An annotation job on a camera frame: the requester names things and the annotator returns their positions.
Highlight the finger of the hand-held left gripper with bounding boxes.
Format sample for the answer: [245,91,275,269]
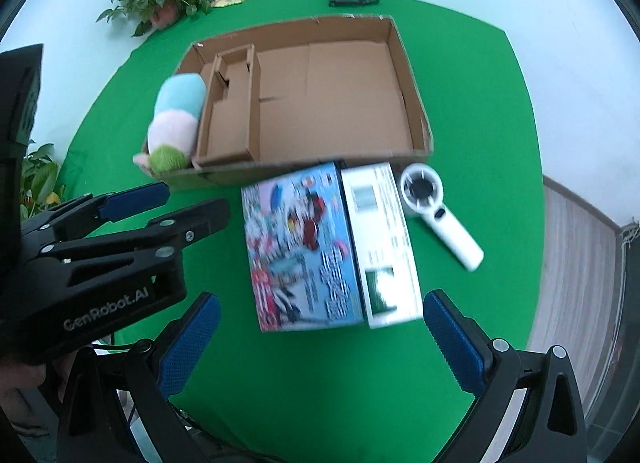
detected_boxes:
[20,182,171,245]
[35,197,232,289]

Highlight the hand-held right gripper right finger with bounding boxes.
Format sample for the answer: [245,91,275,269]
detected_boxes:
[422,288,588,463]

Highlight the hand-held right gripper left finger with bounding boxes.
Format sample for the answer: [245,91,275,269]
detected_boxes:
[57,291,223,463]

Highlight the colourful printed toy box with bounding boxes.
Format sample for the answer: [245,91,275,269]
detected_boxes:
[241,162,425,333]

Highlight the white handheld fan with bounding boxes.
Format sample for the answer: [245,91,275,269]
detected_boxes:
[399,162,485,272]

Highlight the cardboard box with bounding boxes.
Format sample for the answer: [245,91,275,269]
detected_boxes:
[142,14,435,191]

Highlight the person's left hand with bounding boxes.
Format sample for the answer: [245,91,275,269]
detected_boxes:
[0,360,71,439]

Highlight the pastel plush toy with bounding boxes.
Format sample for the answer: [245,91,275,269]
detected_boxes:
[132,72,208,176]

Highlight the leafy plant with yellow leaves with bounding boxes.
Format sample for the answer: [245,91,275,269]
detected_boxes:
[20,140,66,221]

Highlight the round green mat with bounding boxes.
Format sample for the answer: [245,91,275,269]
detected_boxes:
[57,0,546,463]

